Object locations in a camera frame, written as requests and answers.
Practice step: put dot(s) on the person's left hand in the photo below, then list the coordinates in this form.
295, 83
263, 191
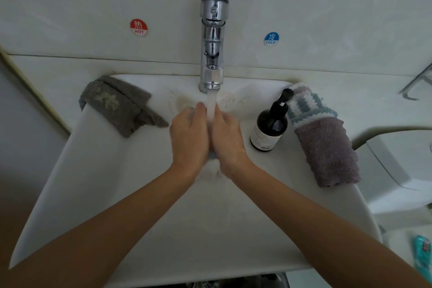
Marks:
189, 139

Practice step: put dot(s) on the person's right hand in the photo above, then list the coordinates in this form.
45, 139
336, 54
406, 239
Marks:
229, 142

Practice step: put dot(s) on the white ceramic sink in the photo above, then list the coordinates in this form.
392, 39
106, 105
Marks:
223, 227

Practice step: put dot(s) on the pink white striped cloth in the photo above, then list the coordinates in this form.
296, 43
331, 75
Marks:
299, 87

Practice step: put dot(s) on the brown cloth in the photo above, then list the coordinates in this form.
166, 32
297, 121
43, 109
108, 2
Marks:
327, 151

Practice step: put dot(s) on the person's left forearm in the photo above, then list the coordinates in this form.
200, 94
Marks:
94, 234

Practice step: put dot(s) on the person's right forearm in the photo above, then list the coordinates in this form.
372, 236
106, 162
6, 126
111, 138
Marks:
337, 230

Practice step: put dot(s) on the black pump soap bottle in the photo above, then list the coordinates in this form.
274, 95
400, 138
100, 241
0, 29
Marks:
270, 129

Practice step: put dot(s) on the chrome faucet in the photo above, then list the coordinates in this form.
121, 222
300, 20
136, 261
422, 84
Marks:
212, 41

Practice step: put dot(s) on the blue round sticker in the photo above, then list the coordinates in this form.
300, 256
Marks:
271, 39

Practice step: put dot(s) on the red round sticker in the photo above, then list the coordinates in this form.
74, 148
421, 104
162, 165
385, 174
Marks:
139, 26

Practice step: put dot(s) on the gray patterned trousers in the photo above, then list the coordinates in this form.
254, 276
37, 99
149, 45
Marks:
236, 282

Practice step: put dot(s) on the white toilet tank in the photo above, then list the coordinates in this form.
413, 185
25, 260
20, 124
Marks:
398, 173

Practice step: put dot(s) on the white toilet lid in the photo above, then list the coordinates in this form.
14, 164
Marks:
412, 250

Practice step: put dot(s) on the teal tube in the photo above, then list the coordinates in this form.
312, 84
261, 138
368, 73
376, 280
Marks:
422, 254

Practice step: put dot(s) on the metal wall shelf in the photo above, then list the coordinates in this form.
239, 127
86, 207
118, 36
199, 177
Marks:
417, 82

